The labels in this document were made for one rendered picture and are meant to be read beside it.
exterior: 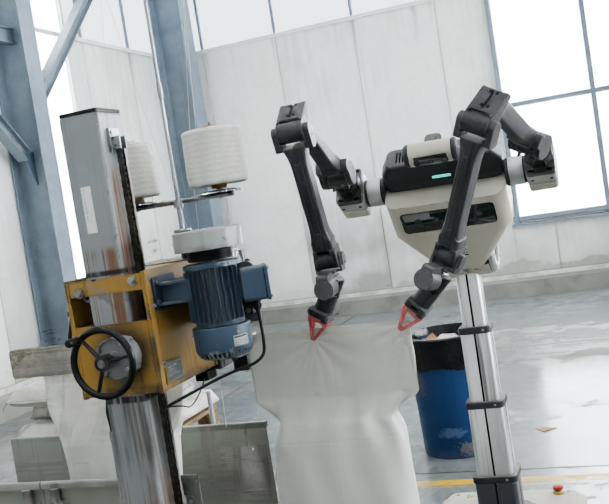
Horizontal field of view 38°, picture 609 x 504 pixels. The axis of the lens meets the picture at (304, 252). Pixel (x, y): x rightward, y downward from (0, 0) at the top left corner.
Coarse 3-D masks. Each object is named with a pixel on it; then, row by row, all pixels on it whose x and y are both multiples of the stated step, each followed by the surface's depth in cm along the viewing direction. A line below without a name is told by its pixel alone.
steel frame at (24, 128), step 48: (0, 0) 805; (0, 48) 811; (192, 48) 1106; (0, 96) 804; (48, 96) 837; (192, 96) 1088; (48, 144) 806; (48, 192) 797; (192, 192) 1118; (48, 240) 815; (48, 288) 820; (48, 336) 824
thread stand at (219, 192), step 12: (144, 0) 241; (156, 60) 242; (156, 72) 242; (156, 84) 242; (168, 144) 243; (204, 192) 238; (216, 192) 234; (228, 192) 238; (144, 204) 243; (156, 204) 246; (168, 204) 245; (180, 204) 243; (180, 216) 244; (180, 228) 244
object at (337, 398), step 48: (288, 336) 258; (336, 336) 252; (384, 336) 247; (288, 384) 260; (336, 384) 254; (384, 384) 248; (288, 432) 253; (336, 432) 247; (384, 432) 245; (288, 480) 254; (336, 480) 248; (384, 480) 244
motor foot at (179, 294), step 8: (152, 280) 222; (160, 280) 226; (168, 280) 228; (176, 280) 223; (184, 280) 223; (152, 288) 222; (160, 288) 225; (168, 288) 225; (176, 288) 225; (184, 288) 224; (160, 296) 225; (168, 296) 226; (176, 296) 225; (184, 296) 224; (160, 304) 224; (168, 304) 224; (176, 304) 232
